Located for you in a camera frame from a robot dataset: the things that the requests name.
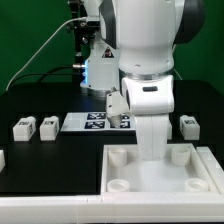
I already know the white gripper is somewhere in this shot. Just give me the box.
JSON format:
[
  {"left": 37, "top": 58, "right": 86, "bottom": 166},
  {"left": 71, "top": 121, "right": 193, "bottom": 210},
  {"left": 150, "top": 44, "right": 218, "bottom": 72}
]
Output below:
[{"left": 122, "top": 75, "right": 174, "bottom": 161}]

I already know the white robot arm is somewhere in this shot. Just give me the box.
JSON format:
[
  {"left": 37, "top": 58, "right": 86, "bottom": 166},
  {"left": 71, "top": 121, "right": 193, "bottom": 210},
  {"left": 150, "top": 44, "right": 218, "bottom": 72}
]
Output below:
[{"left": 81, "top": 0, "right": 205, "bottom": 160}]

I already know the white square tabletop part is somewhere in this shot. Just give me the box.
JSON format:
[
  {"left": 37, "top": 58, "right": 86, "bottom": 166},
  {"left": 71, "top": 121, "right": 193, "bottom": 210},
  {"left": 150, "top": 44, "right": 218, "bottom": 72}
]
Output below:
[{"left": 101, "top": 144, "right": 224, "bottom": 194}]

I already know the white L-shaped obstacle fence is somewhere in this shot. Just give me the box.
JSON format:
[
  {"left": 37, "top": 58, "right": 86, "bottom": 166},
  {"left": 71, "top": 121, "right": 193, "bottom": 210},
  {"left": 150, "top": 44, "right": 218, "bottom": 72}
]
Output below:
[{"left": 0, "top": 146, "right": 224, "bottom": 224}]

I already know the white part at left edge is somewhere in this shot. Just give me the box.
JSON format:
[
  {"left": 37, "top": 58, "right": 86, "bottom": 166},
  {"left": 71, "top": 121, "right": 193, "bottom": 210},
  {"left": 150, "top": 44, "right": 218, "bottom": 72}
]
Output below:
[{"left": 0, "top": 150, "right": 5, "bottom": 173}]

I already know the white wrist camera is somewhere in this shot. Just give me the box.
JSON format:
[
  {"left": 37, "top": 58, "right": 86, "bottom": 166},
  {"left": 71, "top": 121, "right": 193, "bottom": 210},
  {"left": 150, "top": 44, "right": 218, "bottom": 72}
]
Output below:
[{"left": 106, "top": 91, "right": 129, "bottom": 127}]

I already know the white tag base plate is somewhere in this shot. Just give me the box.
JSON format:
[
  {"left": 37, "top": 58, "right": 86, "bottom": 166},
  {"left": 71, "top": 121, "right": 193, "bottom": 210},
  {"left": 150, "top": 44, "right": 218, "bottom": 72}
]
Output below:
[{"left": 61, "top": 112, "right": 135, "bottom": 132}]

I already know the black cable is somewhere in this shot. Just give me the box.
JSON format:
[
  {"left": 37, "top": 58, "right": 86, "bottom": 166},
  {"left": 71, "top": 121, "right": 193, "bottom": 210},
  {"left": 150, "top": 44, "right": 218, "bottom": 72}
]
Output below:
[{"left": 9, "top": 65, "right": 84, "bottom": 88}]

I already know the white cable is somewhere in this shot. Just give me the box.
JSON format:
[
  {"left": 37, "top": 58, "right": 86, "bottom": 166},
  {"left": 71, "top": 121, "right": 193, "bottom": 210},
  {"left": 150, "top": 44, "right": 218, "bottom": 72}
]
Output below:
[{"left": 5, "top": 16, "right": 88, "bottom": 92}]

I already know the black camera stand pole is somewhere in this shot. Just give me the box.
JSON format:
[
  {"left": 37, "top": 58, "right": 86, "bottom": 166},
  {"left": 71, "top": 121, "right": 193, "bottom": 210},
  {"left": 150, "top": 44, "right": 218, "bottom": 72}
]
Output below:
[{"left": 67, "top": 0, "right": 87, "bottom": 82}]

